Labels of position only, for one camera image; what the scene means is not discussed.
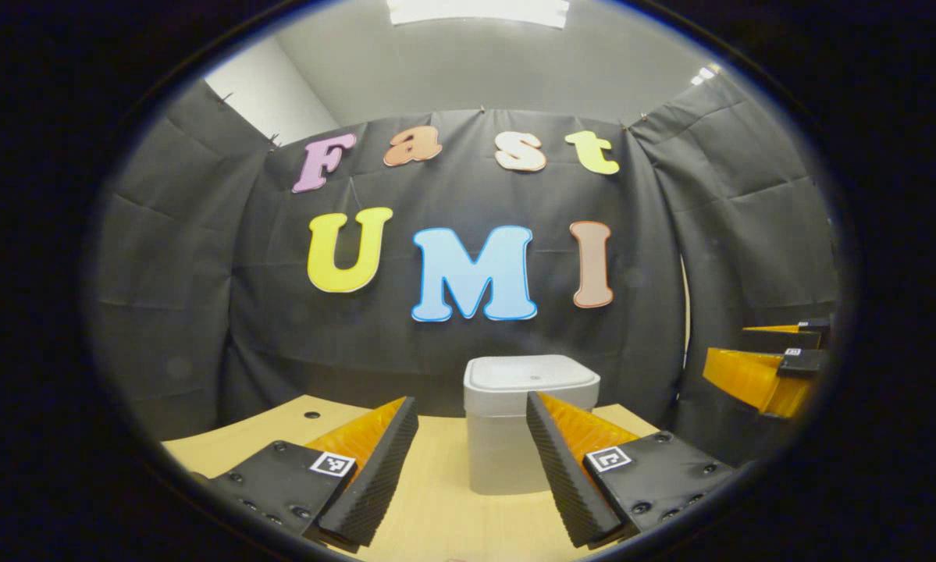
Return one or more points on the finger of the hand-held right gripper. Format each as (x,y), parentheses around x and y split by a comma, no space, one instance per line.
(749,378)
(780,339)

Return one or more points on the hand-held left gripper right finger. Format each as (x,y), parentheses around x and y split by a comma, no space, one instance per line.
(565,476)

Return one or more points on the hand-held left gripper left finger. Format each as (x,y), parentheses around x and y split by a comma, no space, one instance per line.
(378,476)

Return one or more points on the white desktop garbage bin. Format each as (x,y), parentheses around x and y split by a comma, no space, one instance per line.
(499,437)

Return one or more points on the wooden desktop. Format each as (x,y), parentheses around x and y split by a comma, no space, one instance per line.
(436,507)

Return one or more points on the black backdrop cloth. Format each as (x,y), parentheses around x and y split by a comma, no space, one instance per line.
(280,351)

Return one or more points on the ceiling light panel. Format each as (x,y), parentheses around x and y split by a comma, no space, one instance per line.
(475,9)
(706,74)

